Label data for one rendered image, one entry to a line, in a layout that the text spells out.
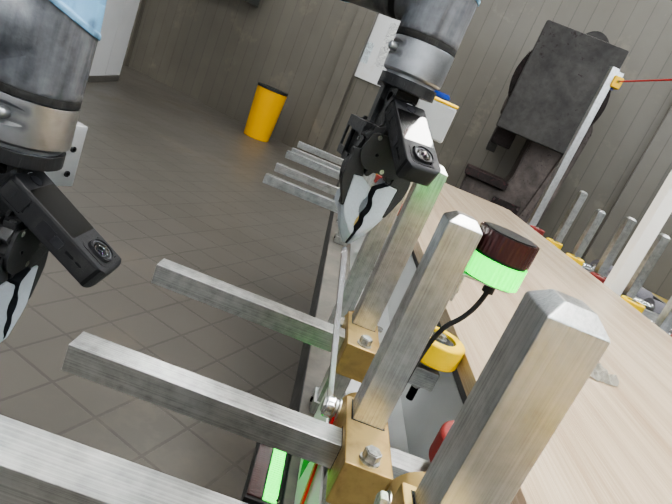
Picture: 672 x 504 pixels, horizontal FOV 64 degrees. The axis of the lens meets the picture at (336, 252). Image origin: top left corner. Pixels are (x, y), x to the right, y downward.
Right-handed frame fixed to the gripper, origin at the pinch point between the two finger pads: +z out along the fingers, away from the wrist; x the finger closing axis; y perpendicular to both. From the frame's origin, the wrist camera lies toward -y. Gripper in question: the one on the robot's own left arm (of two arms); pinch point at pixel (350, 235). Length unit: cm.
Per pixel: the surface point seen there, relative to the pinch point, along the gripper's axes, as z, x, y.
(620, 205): -15, -526, 435
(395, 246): 0.9, -9.5, 4.9
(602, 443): 11.0, -34.5, -20.0
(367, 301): 10.3, -9.2, 5.0
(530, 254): -9.3, -7.3, -21.8
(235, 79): 42, -110, 863
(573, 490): 11.0, -20.8, -28.9
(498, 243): -9.1, -4.3, -20.7
